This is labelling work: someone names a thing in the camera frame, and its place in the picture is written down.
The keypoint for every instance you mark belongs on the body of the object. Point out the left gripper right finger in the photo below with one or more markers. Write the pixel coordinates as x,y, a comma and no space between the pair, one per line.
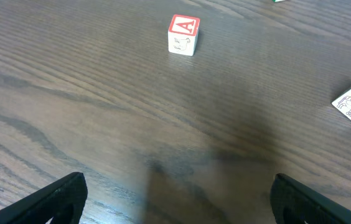
294,203

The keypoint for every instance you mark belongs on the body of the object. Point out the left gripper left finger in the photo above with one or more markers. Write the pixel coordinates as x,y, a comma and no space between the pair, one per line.
60,202

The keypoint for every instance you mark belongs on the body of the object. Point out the red letter A block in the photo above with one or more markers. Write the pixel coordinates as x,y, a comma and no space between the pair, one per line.
183,34

